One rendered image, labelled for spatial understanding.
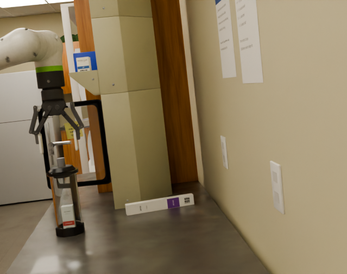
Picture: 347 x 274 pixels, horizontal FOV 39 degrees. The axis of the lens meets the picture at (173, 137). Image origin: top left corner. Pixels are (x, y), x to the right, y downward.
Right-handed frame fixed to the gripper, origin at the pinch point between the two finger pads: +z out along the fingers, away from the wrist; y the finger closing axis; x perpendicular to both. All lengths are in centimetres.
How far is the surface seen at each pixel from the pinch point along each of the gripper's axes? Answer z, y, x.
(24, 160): 65, 126, -514
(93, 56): -33, -12, -46
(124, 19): -45, -27, -28
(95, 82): -21.4, -13.5, -25.8
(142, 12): -49, -35, -35
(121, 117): -6.8, -22.1, -25.8
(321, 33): -23, -58, 95
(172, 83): -18, -47, -63
